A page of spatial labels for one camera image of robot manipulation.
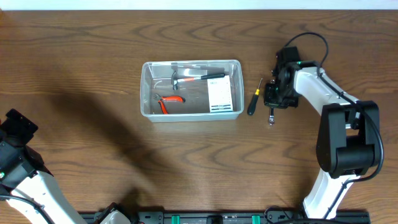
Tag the white blue tool box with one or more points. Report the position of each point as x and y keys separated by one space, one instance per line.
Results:
x=219 y=95

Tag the red handled pliers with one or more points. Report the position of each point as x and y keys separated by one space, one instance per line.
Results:
x=165 y=99

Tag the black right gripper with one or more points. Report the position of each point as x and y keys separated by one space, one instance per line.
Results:
x=269 y=99

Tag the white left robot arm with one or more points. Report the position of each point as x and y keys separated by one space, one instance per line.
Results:
x=26 y=184

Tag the yellow black screwdriver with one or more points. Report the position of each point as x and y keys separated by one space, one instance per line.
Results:
x=252 y=105

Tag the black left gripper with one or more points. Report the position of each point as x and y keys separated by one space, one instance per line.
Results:
x=17 y=128

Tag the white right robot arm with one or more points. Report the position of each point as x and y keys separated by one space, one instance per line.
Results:
x=348 y=142

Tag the small hammer black handle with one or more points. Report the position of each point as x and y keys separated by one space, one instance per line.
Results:
x=175 y=80

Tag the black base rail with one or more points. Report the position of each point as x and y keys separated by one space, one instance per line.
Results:
x=271 y=215

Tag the clear plastic container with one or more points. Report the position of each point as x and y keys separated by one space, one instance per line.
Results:
x=156 y=78

